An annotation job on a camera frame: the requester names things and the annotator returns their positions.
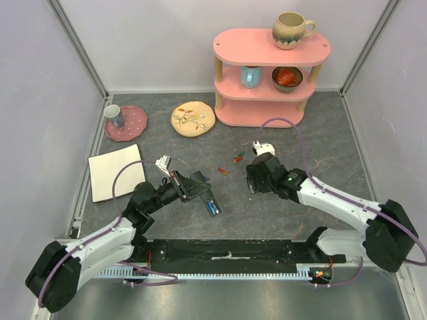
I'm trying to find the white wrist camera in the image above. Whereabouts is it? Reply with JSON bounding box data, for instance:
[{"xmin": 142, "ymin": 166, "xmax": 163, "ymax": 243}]
[
  {"xmin": 252, "ymin": 141, "xmax": 276, "ymax": 156},
  {"xmin": 155, "ymin": 155, "xmax": 171, "ymax": 177}
]

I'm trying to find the white slotted cable duct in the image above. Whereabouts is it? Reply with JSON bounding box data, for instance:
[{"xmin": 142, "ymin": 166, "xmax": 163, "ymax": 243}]
[{"xmin": 94, "ymin": 265, "xmax": 332, "ymax": 281}]

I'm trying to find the black silver battery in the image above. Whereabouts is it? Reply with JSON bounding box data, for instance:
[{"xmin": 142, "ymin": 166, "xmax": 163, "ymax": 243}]
[{"xmin": 211, "ymin": 200, "xmax": 220, "ymax": 214}]

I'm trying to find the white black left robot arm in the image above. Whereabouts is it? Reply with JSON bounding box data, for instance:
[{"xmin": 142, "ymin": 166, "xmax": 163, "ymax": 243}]
[{"xmin": 25, "ymin": 171, "xmax": 222, "ymax": 313}]

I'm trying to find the blue battery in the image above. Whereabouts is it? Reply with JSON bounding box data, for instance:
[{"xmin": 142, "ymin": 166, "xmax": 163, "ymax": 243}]
[{"xmin": 207, "ymin": 200, "xmax": 217, "ymax": 215}]

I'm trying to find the light blue mug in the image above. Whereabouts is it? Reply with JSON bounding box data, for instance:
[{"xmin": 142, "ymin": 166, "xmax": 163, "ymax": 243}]
[{"xmin": 240, "ymin": 66, "xmax": 262, "ymax": 89}]

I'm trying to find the cream bird plate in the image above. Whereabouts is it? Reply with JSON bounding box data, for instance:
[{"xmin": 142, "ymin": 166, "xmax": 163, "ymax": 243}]
[{"xmin": 171, "ymin": 101, "xmax": 216, "ymax": 137}]

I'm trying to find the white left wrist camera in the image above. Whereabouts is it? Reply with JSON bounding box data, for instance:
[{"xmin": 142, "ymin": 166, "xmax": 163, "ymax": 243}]
[{"xmin": 155, "ymin": 155, "xmax": 171, "ymax": 177}]

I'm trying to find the pink dotted plate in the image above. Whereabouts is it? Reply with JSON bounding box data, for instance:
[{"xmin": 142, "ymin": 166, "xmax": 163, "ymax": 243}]
[{"xmin": 103, "ymin": 105, "xmax": 147, "ymax": 142}]

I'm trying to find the red orange battery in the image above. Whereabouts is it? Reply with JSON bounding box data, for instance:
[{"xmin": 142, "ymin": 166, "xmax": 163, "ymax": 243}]
[{"xmin": 218, "ymin": 167, "xmax": 228, "ymax": 176}]

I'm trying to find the white square plate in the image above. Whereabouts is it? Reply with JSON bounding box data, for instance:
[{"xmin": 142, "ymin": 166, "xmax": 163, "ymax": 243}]
[{"xmin": 88, "ymin": 144, "xmax": 145, "ymax": 203}]

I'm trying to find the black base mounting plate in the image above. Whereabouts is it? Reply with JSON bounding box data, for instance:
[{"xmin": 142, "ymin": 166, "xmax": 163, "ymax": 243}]
[{"xmin": 125, "ymin": 239, "xmax": 346, "ymax": 273}]

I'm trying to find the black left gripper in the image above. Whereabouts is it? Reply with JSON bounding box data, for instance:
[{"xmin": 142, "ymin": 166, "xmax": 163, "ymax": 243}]
[{"xmin": 146, "ymin": 169, "xmax": 211, "ymax": 214}]

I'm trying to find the beige ceramic mug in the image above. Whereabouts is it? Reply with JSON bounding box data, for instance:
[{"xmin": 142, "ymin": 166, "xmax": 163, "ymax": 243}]
[{"xmin": 272, "ymin": 12, "xmax": 316, "ymax": 50}]

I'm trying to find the grey blue cup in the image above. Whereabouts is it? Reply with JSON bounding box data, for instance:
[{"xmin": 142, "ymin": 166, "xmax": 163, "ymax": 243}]
[{"xmin": 103, "ymin": 105, "xmax": 124, "ymax": 128}]

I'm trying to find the orange cup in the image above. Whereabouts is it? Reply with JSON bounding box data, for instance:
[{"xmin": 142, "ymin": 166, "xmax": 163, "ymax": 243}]
[{"xmin": 276, "ymin": 68, "xmax": 298, "ymax": 87}]

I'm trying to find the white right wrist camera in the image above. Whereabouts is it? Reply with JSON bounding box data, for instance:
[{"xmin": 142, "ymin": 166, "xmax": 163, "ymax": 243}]
[{"xmin": 252, "ymin": 141, "xmax": 276, "ymax": 156}]

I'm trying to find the dark patterned bowl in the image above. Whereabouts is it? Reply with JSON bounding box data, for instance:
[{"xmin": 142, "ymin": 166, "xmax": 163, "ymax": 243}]
[{"xmin": 272, "ymin": 67, "xmax": 304, "ymax": 93}]

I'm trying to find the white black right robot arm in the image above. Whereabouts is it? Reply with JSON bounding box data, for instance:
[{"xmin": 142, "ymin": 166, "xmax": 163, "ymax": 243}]
[{"xmin": 246, "ymin": 153, "xmax": 418, "ymax": 272}]

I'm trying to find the pink three-tier shelf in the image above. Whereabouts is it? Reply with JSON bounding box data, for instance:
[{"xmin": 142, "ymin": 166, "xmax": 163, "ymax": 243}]
[{"xmin": 213, "ymin": 29, "xmax": 331, "ymax": 128}]

